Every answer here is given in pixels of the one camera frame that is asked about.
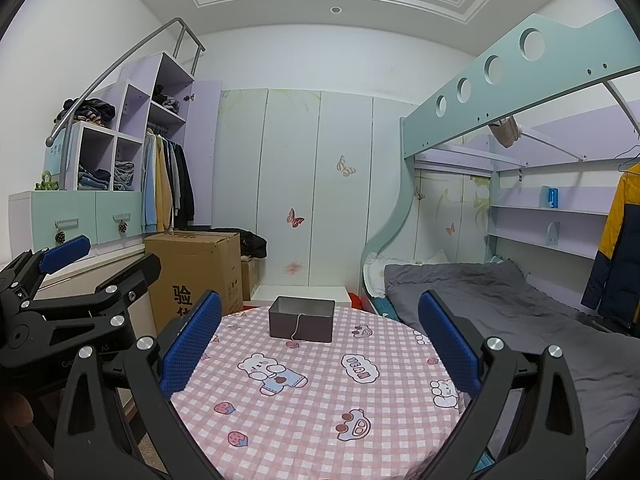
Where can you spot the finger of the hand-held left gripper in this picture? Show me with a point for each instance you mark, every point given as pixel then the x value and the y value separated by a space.
pixel 65 251
pixel 125 285

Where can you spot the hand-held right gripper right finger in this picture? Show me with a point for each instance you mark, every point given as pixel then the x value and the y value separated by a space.
pixel 450 345

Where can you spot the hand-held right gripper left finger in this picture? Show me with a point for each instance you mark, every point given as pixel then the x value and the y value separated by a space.
pixel 192 345

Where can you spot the grey rectangular box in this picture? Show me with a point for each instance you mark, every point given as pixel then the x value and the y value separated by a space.
pixel 300 322

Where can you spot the person's left hand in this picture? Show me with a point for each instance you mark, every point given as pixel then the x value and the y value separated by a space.
pixel 19 408

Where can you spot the pine cone ornament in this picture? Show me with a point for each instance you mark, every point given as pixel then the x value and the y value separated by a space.
pixel 60 237
pixel 122 227

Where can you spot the teal drawer cabinet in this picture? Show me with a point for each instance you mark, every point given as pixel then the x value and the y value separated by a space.
pixel 75 210

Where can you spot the large printed cardboard box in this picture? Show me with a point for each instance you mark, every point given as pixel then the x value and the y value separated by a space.
pixel 195 265

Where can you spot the teal bed sheet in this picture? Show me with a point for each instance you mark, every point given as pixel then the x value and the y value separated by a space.
pixel 382 307

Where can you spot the folded dark jeans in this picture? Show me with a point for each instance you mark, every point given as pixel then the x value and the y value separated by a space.
pixel 94 177

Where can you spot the grey blanket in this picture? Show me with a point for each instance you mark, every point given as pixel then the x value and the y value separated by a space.
pixel 525 310

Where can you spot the small cardboard box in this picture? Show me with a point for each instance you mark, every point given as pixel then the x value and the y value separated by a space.
pixel 250 280

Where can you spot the folded light jeans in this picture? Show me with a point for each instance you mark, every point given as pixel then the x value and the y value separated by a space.
pixel 124 175

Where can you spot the white pillow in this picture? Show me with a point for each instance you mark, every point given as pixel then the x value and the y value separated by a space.
pixel 375 275

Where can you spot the light blue hanging hoodie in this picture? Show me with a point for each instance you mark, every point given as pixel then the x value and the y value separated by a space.
pixel 150 185

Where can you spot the red floor item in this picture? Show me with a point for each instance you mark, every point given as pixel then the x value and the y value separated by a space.
pixel 356 301

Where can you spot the yellow hanging hoodie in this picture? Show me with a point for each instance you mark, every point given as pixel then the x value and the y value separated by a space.
pixel 164 185

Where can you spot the black clothes pile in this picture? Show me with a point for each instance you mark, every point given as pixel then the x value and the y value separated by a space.
pixel 250 245

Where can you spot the dark hanging jackets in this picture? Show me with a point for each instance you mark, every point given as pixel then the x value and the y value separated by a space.
pixel 182 185

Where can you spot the white low bench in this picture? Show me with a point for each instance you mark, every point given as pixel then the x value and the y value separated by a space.
pixel 300 291

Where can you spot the pink checked tablecloth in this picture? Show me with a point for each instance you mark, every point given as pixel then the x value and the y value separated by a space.
pixel 320 410

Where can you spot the mixed clothes heap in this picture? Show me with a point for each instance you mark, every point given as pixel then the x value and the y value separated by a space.
pixel 92 110

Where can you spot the lilac stair cabinet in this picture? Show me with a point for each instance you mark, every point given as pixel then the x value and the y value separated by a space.
pixel 135 110

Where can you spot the small blue box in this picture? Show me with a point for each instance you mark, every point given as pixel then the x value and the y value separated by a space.
pixel 552 197

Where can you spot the dark folded clothes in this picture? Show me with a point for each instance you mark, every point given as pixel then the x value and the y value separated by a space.
pixel 165 99

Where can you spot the navy and yellow jacket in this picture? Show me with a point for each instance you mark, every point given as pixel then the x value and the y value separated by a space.
pixel 620 260

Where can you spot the grey metal handrail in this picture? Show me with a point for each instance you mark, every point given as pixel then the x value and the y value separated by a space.
pixel 115 62

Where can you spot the white butterfly wardrobe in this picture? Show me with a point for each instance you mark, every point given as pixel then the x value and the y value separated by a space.
pixel 320 185

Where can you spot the brown hanging cloth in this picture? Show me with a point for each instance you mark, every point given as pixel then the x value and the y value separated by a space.
pixel 505 132

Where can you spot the black clothes hanger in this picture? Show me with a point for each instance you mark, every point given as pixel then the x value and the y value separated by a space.
pixel 631 160

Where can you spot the lilac wall shelves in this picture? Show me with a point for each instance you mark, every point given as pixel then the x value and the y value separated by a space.
pixel 540 212

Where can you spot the teal bunk bed frame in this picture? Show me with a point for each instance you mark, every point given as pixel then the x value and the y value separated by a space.
pixel 450 125

